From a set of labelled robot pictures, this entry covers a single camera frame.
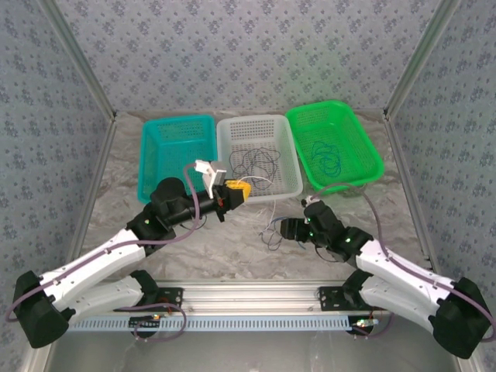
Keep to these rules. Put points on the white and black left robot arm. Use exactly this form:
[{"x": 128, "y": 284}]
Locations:
[{"x": 97, "y": 255}]

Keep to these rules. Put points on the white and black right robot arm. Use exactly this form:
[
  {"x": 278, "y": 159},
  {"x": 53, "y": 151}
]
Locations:
[{"x": 399, "y": 267}]

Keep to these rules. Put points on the white plastic basket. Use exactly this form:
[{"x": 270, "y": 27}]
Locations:
[{"x": 252, "y": 131}]

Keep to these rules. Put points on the teal plastic basket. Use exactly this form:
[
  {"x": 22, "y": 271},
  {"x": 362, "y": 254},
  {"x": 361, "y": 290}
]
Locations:
[{"x": 170, "y": 147}]

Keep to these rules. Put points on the green plastic basket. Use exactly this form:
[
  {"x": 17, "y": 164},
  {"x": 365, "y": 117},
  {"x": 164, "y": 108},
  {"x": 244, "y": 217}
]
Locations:
[{"x": 341, "y": 128}]

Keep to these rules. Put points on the small black circuit board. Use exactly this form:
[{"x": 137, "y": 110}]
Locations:
[
  {"x": 145, "y": 322},
  {"x": 364, "y": 323}
]

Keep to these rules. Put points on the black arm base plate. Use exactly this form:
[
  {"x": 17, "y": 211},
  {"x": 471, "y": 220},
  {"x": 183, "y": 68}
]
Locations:
[
  {"x": 329, "y": 298},
  {"x": 174, "y": 296}
]

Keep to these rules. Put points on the aluminium table side rail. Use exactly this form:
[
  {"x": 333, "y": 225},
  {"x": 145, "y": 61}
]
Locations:
[
  {"x": 99, "y": 166},
  {"x": 405, "y": 174}
]

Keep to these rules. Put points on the aluminium mounting rail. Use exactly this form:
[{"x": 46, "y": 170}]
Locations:
[{"x": 248, "y": 296}]

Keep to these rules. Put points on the aluminium frame post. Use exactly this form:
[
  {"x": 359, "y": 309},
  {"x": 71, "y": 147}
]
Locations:
[
  {"x": 80, "y": 58},
  {"x": 419, "y": 58}
]

